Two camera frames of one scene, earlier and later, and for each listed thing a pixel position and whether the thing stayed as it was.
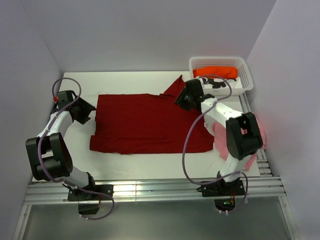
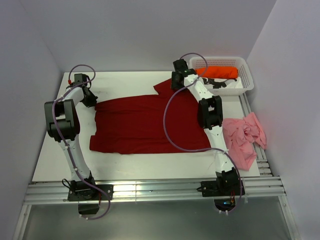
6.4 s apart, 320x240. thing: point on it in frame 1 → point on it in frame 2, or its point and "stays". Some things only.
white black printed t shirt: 208,83 stays
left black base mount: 88,197 stays
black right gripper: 180,100 → 173,84
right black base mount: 224,193 stays
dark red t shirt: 126,123 stays
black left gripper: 87,108 → 92,102
